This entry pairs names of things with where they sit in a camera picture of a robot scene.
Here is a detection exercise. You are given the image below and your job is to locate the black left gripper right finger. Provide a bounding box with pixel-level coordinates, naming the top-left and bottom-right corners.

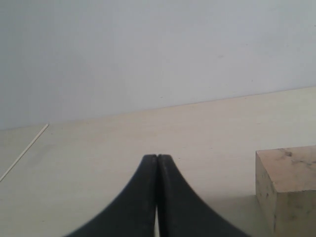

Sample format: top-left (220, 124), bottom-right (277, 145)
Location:
top-left (157, 155), bottom-right (248, 237)

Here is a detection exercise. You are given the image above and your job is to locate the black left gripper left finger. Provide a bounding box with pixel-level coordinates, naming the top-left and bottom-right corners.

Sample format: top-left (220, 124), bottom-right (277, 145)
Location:
top-left (68, 155), bottom-right (158, 237)

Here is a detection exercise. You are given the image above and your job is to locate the large wooden cube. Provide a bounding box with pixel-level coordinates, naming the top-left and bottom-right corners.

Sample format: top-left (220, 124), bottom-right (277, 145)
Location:
top-left (255, 146), bottom-right (316, 237)

